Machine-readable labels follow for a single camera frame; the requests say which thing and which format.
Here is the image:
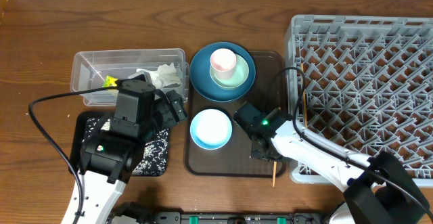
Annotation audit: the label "grey plastic dishwasher rack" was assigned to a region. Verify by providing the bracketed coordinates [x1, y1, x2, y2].
[284, 15, 432, 187]

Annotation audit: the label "white rice grains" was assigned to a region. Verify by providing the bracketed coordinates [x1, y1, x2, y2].
[81, 117, 170, 177]

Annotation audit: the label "dark blue round plate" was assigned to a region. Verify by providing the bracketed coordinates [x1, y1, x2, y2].
[190, 42, 256, 102]

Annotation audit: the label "white tissue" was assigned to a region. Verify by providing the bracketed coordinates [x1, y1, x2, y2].
[136, 63, 182, 89]

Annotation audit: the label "brown plastic serving tray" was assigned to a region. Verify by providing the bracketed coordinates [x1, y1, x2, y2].
[185, 51, 288, 178]

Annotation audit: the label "yellow snack wrapper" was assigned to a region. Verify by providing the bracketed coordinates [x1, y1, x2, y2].
[102, 75, 118, 87]

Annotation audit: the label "wooden chopstick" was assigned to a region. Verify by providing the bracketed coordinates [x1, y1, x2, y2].
[300, 62, 308, 128]
[272, 161, 277, 187]

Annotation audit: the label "light blue bowl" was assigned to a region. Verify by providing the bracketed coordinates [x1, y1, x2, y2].
[189, 109, 233, 150]

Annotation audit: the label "pink plastic cup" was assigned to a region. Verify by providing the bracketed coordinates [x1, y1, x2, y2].
[210, 48, 237, 80]

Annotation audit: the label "black plastic tray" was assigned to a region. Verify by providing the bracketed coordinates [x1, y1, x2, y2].
[70, 111, 169, 177]

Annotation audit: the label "light green small plate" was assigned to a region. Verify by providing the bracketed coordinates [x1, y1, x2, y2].
[210, 54, 250, 90]

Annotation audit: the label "clear plastic waste bin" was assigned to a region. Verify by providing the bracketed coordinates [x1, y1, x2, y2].
[70, 48, 189, 102]

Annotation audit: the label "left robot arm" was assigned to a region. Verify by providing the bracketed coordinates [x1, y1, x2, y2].
[62, 79, 187, 223]

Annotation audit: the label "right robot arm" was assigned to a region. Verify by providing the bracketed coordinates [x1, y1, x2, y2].
[233, 102, 432, 223]

